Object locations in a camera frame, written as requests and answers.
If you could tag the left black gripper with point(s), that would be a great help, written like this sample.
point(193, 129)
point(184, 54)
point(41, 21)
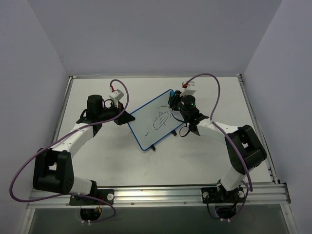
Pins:
point(119, 116)

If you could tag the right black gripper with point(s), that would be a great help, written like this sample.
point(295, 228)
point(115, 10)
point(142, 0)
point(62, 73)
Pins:
point(176, 102)

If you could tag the blue bone-shaped eraser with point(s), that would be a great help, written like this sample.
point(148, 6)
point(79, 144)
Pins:
point(172, 100)

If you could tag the blue framed whiteboard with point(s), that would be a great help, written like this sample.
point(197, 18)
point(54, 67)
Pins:
point(154, 121)

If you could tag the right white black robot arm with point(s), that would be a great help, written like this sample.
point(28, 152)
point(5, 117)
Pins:
point(244, 148)

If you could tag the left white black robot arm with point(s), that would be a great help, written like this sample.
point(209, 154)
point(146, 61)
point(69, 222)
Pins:
point(54, 171)

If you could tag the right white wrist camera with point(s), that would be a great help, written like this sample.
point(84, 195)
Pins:
point(188, 88)

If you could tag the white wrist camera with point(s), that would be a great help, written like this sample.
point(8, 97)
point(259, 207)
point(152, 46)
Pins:
point(116, 96)
point(188, 88)

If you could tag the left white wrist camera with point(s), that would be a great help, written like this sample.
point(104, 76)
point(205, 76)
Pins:
point(116, 96)

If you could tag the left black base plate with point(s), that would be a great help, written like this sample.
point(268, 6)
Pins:
point(100, 197)

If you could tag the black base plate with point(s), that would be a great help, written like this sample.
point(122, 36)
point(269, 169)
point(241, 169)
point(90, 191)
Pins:
point(100, 197)
point(214, 195)

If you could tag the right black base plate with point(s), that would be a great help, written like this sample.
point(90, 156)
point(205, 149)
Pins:
point(214, 195)

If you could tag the aluminium front rail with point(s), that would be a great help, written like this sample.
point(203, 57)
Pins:
point(171, 196)

